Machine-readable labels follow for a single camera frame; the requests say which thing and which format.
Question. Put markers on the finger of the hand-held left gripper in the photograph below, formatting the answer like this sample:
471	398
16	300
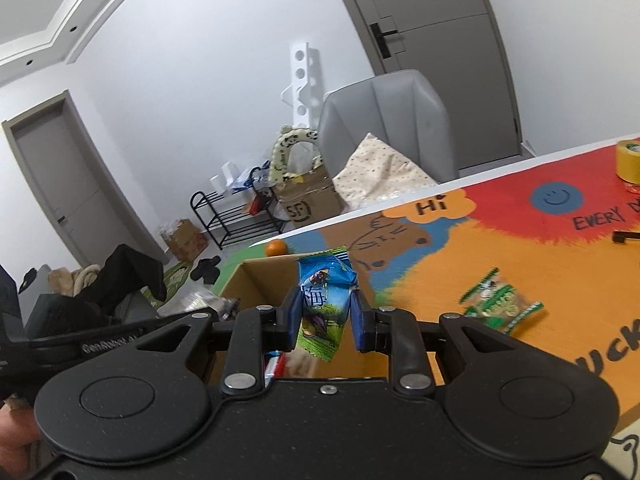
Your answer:
167	322

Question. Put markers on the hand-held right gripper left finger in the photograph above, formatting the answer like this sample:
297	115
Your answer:
294	320

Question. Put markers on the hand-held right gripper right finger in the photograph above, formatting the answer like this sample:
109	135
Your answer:
358	325

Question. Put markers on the blue green snack packet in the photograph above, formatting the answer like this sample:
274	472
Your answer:
325	305

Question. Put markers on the brown cardboard box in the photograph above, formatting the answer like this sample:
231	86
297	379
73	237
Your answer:
260	280

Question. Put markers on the person's left hand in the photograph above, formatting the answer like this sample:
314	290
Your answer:
15	430

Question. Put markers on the clear plastic bag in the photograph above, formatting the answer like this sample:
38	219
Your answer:
200	302

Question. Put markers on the black clothing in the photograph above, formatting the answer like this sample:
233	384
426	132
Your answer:
130	272

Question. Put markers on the black slippers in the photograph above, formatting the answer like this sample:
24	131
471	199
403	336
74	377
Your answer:
205	270

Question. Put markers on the orange fruit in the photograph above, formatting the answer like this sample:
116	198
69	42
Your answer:
275	248

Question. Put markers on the beige plush cloth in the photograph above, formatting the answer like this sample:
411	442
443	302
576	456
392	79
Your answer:
75	280

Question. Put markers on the small cardboard box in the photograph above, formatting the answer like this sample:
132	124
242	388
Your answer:
185	240

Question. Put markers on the colourful printed table mat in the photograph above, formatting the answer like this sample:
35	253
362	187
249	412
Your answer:
450	260

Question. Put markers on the black shoe rack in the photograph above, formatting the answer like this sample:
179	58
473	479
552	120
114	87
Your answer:
225	220

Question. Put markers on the taped cardboard box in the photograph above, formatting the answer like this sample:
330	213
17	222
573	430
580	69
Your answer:
310	200

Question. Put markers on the green striped snack packet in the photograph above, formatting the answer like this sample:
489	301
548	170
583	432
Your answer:
500	302

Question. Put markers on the blue white bag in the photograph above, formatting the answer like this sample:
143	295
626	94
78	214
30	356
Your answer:
250	177

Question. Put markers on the dotted cream cushion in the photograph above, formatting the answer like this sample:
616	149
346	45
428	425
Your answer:
380	175

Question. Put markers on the grey side door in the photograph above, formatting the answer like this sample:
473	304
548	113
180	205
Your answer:
65	180

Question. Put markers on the grey chair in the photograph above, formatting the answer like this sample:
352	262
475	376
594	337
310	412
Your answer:
400	110

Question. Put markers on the white perforated pole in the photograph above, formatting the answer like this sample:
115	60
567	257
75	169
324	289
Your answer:
302	85

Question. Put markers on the yellow tape roll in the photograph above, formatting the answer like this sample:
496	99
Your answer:
630	160

